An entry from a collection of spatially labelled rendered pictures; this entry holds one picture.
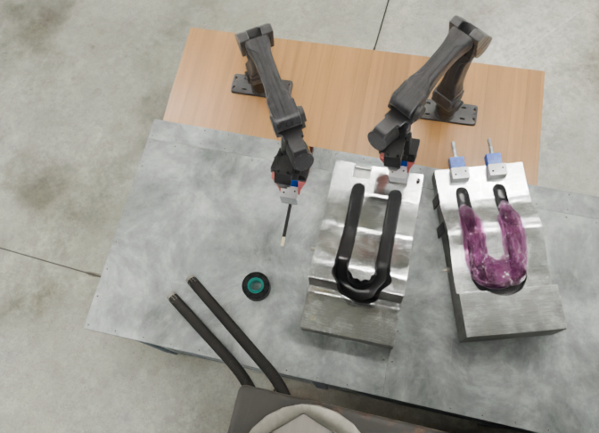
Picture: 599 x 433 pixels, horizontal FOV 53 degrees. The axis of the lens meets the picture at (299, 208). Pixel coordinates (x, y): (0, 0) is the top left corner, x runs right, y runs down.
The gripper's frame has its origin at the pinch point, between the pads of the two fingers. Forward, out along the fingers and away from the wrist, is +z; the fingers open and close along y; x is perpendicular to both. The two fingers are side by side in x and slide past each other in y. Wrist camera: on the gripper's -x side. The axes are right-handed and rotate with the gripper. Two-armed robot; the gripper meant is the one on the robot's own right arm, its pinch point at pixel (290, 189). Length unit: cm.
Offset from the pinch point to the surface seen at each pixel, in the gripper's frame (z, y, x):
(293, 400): -66, 22, -100
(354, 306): 20.8, 23.4, -19.8
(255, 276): 21.5, -6.1, -15.7
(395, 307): 20.0, 34.5, -18.3
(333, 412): -66, 25, -101
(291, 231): 16.8, 0.6, 0.5
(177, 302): 27.0, -26.4, -26.0
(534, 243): 6, 69, 2
